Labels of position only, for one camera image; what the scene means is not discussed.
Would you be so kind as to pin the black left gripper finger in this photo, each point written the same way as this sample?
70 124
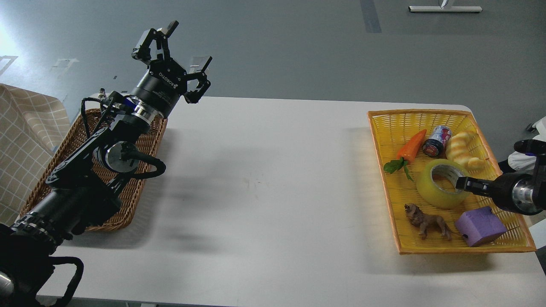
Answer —
142 50
197 79

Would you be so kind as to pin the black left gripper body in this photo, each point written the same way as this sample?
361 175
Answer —
162 86

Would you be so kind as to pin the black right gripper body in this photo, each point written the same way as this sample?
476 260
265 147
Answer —
501 191

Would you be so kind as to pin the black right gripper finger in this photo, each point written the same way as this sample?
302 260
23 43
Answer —
474 185

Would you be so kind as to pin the yellow tape roll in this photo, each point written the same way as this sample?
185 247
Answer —
437 184

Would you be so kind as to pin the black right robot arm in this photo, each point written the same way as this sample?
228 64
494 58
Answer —
520 193

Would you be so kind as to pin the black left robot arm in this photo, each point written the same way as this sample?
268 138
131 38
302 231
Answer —
85 187

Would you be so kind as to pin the white cloth at right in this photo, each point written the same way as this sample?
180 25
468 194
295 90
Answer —
521 162

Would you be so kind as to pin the purple sponge block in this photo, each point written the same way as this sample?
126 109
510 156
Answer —
480 226

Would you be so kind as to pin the toy bread croissant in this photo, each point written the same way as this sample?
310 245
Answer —
458 151

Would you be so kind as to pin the small drink can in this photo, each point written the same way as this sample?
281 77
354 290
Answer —
435 145

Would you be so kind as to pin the brown toy lion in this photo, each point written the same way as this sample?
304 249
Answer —
419 219

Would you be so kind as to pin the yellow plastic basket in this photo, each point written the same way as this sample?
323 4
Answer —
393 129

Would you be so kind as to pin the orange toy carrot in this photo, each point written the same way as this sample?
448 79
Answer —
406 155

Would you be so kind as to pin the brown wicker basket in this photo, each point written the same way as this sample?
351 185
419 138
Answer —
147 143

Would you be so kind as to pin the beige checkered cloth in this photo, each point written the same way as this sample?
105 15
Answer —
32 126

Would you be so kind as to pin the grey metal stand base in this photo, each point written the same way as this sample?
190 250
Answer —
445 6

